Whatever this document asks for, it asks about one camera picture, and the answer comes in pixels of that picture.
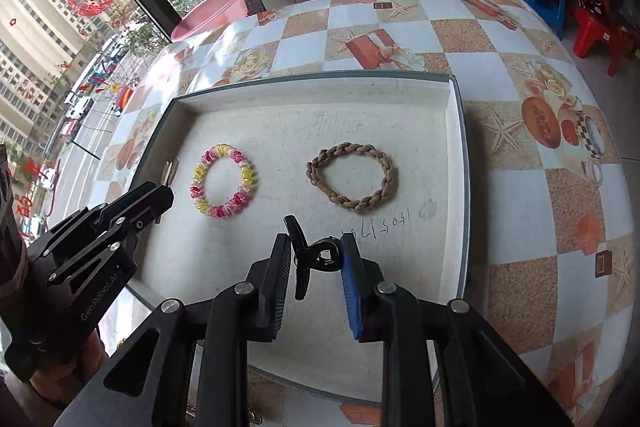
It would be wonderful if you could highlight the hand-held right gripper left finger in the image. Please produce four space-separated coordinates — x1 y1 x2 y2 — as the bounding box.
55 234 296 427

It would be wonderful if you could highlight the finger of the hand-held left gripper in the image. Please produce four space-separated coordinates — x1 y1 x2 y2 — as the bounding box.
47 186 175 286
27 181 163 258

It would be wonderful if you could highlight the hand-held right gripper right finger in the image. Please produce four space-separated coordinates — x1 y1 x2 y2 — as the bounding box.
340 234 576 427

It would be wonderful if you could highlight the black hair claw clip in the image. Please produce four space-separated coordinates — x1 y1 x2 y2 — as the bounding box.
283 215 346 300

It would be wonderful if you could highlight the beige hair clip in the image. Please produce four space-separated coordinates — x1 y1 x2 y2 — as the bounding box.
159 158 181 188

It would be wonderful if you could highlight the grey tray box white lining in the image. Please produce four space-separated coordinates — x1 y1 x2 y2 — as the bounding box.
122 73 473 408

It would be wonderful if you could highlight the person's left hand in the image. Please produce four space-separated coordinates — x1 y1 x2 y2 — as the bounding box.
30 334 110 390

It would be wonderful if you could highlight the red lantern window decal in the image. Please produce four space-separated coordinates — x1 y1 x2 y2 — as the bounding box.
114 84 136 115

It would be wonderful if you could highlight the checkered floral tablecloth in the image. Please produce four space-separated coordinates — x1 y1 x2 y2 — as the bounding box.
50 0 636 427

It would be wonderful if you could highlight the pink plastic basin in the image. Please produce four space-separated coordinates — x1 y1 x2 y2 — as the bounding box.
170 0 247 42

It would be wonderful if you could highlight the red plastic stool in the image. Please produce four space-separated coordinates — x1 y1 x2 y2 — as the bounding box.
570 0 633 75

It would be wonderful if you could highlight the pink yellow spiral hair tie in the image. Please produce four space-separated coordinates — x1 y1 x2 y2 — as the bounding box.
190 143 259 219

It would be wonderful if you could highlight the brown braided hair tie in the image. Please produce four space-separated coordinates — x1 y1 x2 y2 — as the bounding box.
306 142 393 211

